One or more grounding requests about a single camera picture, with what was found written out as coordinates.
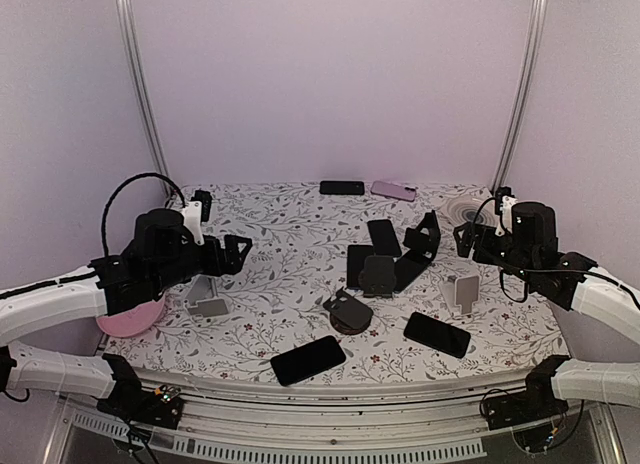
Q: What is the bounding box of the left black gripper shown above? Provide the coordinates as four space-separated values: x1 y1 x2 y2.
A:
151 233 252 294

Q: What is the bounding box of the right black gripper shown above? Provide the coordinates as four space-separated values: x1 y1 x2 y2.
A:
455 221 538 284

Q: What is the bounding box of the black folding phone stand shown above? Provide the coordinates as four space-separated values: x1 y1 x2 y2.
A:
394 210 441 293

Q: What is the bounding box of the black phone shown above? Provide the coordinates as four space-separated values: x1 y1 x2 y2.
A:
367 219 402 258
319 180 365 196
403 312 471 359
270 336 346 387

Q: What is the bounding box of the black phone front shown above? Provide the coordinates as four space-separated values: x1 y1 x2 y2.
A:
270 336 346 387

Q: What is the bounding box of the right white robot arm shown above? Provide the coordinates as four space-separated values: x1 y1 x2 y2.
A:
454 196 639 420

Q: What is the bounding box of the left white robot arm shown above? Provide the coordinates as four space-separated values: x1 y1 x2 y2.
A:
1 204 253 418

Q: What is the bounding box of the white silver phone stand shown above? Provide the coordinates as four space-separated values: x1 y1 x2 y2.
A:
439 274 480 316

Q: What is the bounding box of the silver phone stand left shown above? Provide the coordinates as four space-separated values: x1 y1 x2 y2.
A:
183 275 230 318

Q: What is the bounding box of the purple phone at back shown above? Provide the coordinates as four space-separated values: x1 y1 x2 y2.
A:
370 181 417 202

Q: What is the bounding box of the blue phone under stand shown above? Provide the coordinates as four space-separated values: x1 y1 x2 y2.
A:
346 245 374 289

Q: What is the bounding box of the black stand wooden base front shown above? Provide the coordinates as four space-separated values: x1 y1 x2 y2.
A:
322 288 373 335

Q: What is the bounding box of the white patterned plate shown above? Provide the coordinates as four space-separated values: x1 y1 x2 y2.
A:
443 195 498 227

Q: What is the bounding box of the floral table mat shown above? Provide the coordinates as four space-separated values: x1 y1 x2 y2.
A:
106 183 566 386

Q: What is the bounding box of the pink bowl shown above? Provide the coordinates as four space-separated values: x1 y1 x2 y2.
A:
96 297 165 338

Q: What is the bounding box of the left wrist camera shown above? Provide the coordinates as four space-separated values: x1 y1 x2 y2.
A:
181 189 212 246

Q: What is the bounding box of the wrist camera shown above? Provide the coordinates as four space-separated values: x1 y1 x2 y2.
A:
494 186 518 237
181 189 212 246

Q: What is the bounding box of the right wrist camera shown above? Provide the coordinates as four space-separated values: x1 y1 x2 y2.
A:
494 186 518 237

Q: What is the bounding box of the left black braided cable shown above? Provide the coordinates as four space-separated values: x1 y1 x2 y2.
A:
101 172 187 260

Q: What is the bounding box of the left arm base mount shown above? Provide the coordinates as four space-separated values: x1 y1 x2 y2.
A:
96 353 184 430

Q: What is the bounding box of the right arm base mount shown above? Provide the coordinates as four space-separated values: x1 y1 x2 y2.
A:
479 355 571 430

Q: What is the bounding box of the front aluminium rail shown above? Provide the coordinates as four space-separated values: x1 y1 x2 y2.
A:
47 373 621 464

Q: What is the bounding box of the right aluminium frame post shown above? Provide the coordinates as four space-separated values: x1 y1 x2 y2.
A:
490 0 549 191

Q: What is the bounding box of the aluminium frame post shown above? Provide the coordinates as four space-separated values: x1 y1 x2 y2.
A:
115 0 169 177
490 0 549 191

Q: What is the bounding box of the left aluminium frame post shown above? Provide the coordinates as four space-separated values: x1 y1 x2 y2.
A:
115 0 169 177

